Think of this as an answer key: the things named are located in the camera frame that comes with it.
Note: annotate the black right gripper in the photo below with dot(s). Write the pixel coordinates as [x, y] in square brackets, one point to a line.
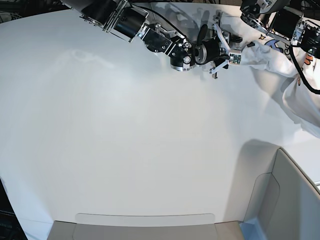
[213, 44]

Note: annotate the white printed t-shirt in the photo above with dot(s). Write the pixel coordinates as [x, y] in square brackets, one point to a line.
[269, 54]

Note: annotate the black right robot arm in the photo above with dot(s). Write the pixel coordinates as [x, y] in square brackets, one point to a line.
[127, 21]

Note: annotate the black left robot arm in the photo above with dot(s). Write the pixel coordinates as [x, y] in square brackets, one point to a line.
[275, 18]

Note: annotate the grey cardboard box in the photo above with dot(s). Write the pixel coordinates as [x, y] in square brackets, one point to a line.
[284, 205]

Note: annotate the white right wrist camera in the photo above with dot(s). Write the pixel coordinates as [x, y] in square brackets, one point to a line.
[235, 57]

